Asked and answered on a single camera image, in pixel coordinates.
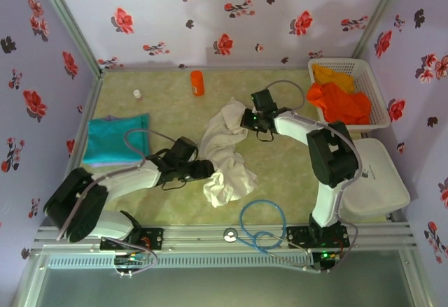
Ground white t-shirt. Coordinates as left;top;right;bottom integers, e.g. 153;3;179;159
199;97;258;209

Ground orange plastic bottle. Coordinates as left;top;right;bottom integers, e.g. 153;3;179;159
190;70;204;97

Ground blue stethoscope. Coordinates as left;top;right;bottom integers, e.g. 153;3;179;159
223;199;314;269

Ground teal folded t-shirt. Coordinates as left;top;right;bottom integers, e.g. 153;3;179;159
83;113;151;166

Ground orange t-shirt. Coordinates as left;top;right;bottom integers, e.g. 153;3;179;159
306;82;372;125

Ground yellow t-shirt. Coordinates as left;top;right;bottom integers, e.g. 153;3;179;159
311;62;356;94

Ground white plastic laundry basket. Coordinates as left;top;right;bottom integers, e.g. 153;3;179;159
307;57;392;129

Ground white plastic bin lid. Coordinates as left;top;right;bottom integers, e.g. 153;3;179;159
341;138;411;219

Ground grey right arm cable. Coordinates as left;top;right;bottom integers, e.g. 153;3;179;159
264;79;361;273

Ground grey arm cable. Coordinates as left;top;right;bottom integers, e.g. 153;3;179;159
264;79;361;273
55;129;176;241

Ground grey left arm cable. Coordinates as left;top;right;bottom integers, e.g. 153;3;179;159
55;129;176;241

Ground aluminium frame rail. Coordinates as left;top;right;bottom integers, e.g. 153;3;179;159
34;225;417;252

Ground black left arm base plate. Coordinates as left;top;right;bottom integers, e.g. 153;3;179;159
100;227;165;251

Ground slotted grey cable duct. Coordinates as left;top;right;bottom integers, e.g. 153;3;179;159
47;252;316;269

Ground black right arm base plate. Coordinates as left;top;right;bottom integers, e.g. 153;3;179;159
286;225;350;250

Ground aluminium side rail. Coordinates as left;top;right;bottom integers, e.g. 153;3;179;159
52;71;104;227

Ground aluminium frame post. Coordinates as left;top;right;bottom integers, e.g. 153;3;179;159
33;0;104;73
351;0;410;66

